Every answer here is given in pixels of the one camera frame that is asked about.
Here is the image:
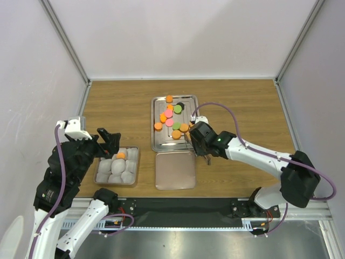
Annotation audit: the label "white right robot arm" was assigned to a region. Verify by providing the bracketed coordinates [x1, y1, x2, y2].
[189, 121, 320, 217]

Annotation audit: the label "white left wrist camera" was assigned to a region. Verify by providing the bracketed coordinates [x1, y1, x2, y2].
[65, 116, 92, 140]

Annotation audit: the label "orange swirl cookie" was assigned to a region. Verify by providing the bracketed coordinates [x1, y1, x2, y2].
[165, 95, 173, 103]

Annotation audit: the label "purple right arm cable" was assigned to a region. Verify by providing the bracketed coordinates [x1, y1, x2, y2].
[191, 102, 337, 200]

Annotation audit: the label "rose gold tin lid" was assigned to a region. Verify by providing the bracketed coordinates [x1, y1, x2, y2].
[155, 151, 196, 190]

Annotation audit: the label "green round cookie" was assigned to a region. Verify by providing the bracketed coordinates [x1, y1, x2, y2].
[172, 122, 181, 131]
[174, 105, 182, 114]

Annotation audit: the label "orange chip cookie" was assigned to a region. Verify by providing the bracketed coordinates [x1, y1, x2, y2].
[116, 152, 126, 159]

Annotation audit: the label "pink round cookie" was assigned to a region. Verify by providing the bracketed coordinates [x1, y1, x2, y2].
[164, 109, 173, 119]
[165, 118, 174, 127]

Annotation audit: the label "tan round biscuit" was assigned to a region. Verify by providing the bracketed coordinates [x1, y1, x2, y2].
[179, 124, 189, 133]
[171, 130, 181, 140]

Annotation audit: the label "black sandwich cookie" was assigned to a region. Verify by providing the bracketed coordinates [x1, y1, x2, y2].
[177, 102, 185, 111]

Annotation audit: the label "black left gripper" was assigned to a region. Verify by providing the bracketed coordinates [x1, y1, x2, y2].
[66, 126, 121, 182]

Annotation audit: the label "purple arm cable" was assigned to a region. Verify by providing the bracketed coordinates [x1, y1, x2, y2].
[191, 102, 337, 200]
[28, 121, 68, 257]

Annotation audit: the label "silver metal baking tray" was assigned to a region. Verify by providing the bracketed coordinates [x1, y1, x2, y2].
[151, 94, 198, 153]

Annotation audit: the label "silver metal tongs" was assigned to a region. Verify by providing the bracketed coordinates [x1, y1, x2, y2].
[185, 132, 211, 166]

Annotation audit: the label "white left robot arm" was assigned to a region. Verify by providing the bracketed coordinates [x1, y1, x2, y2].
[26, 126, 121, 258]

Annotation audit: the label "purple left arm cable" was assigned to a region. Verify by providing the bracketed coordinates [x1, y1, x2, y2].
[28, 121, 68, 257]

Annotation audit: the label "rose gold cookie tin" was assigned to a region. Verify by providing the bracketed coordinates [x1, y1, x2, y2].
[94, 146, 140, 187]

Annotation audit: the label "orange pumpkin cookie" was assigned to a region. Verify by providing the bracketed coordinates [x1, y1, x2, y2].
[154, 122, 163, 131]

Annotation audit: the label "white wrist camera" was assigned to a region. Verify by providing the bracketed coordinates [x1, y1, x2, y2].
[190, 115, 209, 125]
[65, 116, 92, 140]

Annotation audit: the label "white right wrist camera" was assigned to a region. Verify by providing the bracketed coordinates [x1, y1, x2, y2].
[190, 115, 209, 125]

